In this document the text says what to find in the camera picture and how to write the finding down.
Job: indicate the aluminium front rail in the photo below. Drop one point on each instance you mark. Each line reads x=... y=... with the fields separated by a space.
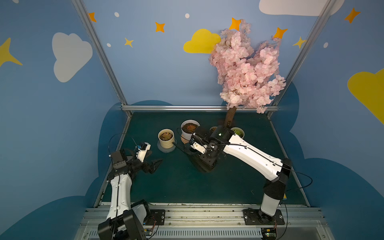
x=226 y=222

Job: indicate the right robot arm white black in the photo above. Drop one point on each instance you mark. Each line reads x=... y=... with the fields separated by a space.
x=275 y=170

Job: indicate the dark green watering can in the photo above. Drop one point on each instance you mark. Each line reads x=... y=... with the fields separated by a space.
x=205 y=163

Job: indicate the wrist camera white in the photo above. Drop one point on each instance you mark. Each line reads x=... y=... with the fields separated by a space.
x=142 y=150
x=198 y=147

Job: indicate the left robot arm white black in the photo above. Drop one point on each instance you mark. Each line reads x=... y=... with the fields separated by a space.
x=127 y=220

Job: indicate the white ribbed succulent pot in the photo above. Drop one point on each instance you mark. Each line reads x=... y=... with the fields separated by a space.
x=188 y=127

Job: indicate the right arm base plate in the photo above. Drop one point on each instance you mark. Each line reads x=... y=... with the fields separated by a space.
x=254 y=217

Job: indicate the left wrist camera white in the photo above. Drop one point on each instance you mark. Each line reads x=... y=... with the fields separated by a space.
x=142 y=150

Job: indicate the right circuit board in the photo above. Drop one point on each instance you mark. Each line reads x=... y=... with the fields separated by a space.
x=269 y=234

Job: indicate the left circuit board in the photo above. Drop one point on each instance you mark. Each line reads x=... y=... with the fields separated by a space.
x=148 y=232

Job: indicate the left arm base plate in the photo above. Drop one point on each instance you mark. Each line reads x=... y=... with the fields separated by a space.
x=157 y=216

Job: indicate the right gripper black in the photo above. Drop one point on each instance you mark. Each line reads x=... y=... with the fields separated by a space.
x=205 y=159

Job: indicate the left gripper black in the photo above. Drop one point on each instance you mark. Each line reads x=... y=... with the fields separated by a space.
x=143 y=165

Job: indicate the pink saucer under white pot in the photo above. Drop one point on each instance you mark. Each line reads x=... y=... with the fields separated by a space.
x=185 y=139

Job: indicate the yellow ribbed succulent pot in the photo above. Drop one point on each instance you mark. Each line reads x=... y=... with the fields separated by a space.
x=166 y=138

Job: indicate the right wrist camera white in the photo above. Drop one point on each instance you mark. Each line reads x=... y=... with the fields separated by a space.
x=198 y=147

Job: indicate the pale green succulent pot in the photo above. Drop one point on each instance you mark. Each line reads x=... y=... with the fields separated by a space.
x=238 y=131

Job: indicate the circuit board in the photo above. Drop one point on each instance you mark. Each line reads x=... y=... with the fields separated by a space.
x=269 y=234
x=148 y=232

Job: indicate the grey saucer under yellow pot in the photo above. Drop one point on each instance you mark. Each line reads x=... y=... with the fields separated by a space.
x=164 y=150

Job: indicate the pink cherry blossom tree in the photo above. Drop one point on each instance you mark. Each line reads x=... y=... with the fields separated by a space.
x=250 y=78

